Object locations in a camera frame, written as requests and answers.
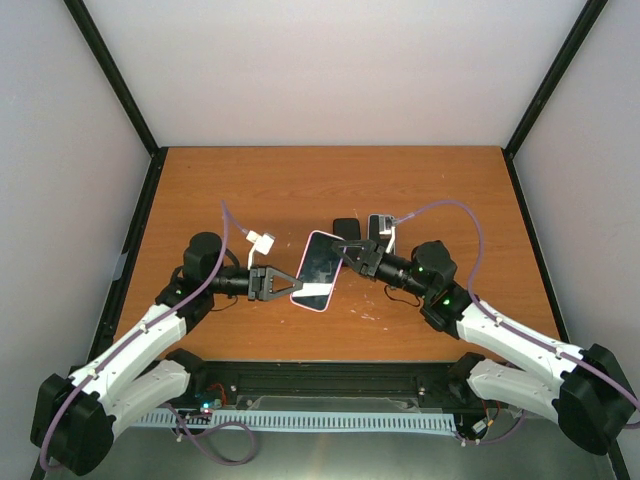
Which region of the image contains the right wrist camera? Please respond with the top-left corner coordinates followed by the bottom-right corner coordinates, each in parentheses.
top-left (378, 214), bottom-right (396, 254)

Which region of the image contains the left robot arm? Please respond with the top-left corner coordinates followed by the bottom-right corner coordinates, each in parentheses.
top-left (31, 232), bottom-right (303, 475)

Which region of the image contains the pink phone case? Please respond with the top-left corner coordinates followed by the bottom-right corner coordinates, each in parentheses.
top-left (289, 229), bottom-right (344, 314)

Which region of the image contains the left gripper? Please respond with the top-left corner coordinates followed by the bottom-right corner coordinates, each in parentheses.
top-left (207, 263), bottom-right (303, 301)

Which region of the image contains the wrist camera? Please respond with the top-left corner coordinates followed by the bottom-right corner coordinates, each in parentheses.
top-left (246, 230), bottom-right (275, 268)
top-left (378, 214), bottom-right (396, 254)

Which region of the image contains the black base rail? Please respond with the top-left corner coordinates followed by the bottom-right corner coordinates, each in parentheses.
top-left (170, 361), bottom-right (483, 413)

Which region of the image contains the right black frame post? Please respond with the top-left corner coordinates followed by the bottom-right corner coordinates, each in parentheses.
top-left (503, 0), bottom-right (609, 154)

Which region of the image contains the black frame post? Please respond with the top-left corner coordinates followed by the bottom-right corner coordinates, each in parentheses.
top-left (62, 0), bottom-right (162, 151)
top-left (503, 0), bottom-right (609, 154)

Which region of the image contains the light blue cable duct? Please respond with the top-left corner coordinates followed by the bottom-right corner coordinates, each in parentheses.
top-left (132, 408), bottom-right (457, 434)

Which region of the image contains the black phone case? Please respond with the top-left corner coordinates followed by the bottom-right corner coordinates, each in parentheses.
top-left (332, 217), bottom-right (361, 240)

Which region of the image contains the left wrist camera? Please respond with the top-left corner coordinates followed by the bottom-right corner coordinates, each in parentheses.
top-left (246, 230), bottom-right (275, 268)

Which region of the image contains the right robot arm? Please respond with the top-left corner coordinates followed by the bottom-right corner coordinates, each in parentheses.
top-left (331, 240), bottom-right (639, 455)

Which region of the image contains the light blue phone case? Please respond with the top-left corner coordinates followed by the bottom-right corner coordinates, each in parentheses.
top-left (366, 213), bottom-right (399, 256)

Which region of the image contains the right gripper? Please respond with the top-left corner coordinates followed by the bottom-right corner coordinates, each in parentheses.
top-left (332, 239), bottom-right (432, 299)

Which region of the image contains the left black frame post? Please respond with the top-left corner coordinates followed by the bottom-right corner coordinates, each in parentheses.
top-left (62, 0), bottom-right (162, 151)

